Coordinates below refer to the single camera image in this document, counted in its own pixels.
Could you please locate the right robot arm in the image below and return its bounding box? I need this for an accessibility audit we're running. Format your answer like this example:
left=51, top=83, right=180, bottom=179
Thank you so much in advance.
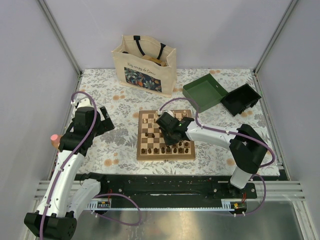
left=155, top=111, right=268, bottom=198

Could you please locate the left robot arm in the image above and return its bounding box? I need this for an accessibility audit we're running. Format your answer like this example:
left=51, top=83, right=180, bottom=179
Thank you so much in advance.
left=24, top=106, right=115, bottom=240

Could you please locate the wooden chess board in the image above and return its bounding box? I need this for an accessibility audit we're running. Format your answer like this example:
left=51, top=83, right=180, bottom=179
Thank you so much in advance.
left=136, top=110, right=196, bottom=162

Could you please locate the pink capped bottle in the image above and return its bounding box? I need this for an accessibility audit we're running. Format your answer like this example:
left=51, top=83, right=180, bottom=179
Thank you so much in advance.
left=50, top=134, right=62, bottom=150

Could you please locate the floral table mat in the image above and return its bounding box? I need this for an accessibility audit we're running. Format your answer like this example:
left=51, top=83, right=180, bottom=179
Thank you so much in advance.
left=61, top=68, right=282, bottom=176

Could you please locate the green open box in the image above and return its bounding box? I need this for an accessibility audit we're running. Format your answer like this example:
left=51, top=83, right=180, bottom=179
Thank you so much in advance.
left=182, top=73, right=228, bottom=113

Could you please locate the black plastic bin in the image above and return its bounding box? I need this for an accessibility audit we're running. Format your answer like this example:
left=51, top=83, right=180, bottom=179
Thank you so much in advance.
left=220, top=83, right=261, bottom=117

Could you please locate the beige printed tote bag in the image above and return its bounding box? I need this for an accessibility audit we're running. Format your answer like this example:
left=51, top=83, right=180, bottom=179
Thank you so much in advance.
left=112, top=35, right=177, bottom=98

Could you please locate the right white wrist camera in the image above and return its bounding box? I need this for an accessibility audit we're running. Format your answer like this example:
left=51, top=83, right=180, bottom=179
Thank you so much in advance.
left=158, top=110, right=174, bottom=117

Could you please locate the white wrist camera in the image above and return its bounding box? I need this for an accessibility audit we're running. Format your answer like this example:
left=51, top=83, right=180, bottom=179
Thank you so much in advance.
left=158, top=110, right=174, bottom=117
left=71, top=97, right=93, bottom=109

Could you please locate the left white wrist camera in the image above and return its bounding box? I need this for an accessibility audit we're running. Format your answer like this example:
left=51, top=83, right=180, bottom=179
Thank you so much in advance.
left=71, top=97, right=93, bottom=109

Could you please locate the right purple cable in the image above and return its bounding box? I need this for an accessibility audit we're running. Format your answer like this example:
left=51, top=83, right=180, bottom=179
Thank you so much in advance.
left=159, top=97, right=276, bottom=217

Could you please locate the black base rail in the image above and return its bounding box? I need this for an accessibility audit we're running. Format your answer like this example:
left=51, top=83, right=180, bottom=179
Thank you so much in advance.
left=72, top=172, right=258, bottom=208

